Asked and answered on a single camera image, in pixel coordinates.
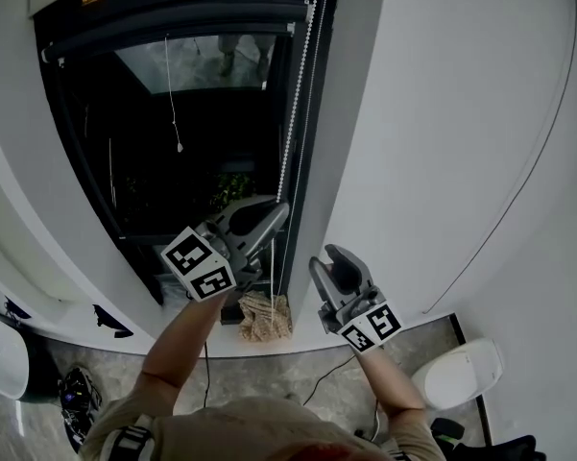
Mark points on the green leafy plant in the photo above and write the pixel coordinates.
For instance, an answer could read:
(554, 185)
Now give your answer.
(233, 190)

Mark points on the white rounded bin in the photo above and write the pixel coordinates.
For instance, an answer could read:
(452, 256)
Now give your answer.
(461, 372)

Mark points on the beige straw bundle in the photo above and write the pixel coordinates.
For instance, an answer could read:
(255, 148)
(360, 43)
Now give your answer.
(259, 320)

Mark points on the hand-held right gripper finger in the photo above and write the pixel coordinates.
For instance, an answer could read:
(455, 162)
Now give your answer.
(322, 281)
(365, 274)

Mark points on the small black angular device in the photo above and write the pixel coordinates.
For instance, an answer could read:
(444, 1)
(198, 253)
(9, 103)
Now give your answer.
(108, 322)

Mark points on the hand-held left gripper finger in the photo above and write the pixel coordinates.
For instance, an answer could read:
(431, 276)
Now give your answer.
(269, 233)
(228, 211)

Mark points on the person's left forearm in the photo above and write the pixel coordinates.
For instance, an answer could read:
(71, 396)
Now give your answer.
(182, 348)

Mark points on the black window frame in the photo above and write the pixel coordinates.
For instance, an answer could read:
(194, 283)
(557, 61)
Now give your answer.
(149, 239)

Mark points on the person's right forearm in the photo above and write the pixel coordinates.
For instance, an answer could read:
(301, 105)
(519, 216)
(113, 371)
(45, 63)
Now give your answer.
(389, 382)

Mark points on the black mesh office chair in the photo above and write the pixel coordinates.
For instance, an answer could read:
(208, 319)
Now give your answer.
(449, 430)

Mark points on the person's beige shirt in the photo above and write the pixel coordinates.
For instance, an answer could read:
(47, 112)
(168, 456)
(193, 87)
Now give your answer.
(249, 430)

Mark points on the clear plastic bag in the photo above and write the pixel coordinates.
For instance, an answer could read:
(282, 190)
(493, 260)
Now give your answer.
(170, 288)

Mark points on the small black tripod device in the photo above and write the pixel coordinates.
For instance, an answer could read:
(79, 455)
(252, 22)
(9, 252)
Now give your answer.
(16, 311)

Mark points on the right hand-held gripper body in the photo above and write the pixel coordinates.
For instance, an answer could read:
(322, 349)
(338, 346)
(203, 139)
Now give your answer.
(369, 327)

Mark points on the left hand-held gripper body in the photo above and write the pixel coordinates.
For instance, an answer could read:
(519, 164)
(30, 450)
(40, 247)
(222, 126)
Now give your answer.
(197, 262)

